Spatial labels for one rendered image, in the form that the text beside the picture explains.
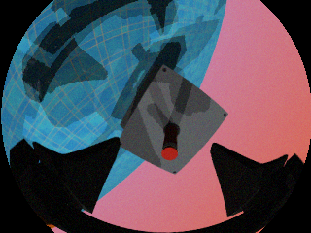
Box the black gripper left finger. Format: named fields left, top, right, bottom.
left=32, top=136, right=120, bottom=214

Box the dark grey sloped panel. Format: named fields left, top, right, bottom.
left=120, top=65, right=228, bottom=175

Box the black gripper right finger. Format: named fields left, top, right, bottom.
left=210, top=143, right=288, bottom=217

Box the dark red peg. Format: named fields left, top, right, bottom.
left=162, top=125, right=178, bottom=160

